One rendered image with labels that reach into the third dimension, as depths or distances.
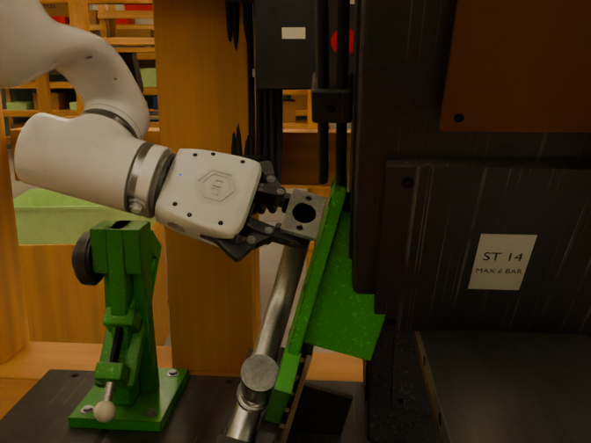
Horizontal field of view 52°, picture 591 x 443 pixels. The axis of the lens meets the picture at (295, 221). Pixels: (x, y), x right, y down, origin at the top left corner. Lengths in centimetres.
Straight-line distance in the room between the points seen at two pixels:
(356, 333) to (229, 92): 46
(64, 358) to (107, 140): 56
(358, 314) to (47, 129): 39
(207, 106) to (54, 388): 49
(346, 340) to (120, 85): 39
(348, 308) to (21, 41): 39
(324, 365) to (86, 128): 59
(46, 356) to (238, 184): 62
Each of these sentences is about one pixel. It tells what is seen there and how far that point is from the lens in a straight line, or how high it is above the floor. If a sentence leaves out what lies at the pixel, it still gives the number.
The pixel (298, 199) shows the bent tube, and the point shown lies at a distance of 67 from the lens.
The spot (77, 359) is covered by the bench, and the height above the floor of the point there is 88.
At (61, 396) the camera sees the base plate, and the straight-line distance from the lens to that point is 101.
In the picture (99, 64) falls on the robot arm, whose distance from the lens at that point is 72.
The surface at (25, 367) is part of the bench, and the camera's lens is 116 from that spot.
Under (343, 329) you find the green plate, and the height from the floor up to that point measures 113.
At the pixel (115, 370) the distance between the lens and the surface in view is 85.
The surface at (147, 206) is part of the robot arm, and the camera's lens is 69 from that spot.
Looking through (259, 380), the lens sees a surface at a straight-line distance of 61.
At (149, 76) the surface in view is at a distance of 771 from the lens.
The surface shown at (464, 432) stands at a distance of 47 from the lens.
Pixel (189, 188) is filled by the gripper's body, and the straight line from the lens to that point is 67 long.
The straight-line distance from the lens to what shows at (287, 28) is 81.
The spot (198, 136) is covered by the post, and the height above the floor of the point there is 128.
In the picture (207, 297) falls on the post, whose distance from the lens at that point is 100.
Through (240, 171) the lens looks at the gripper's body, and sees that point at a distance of 68.
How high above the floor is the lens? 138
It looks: 14 degrees down
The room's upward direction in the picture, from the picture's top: straight up
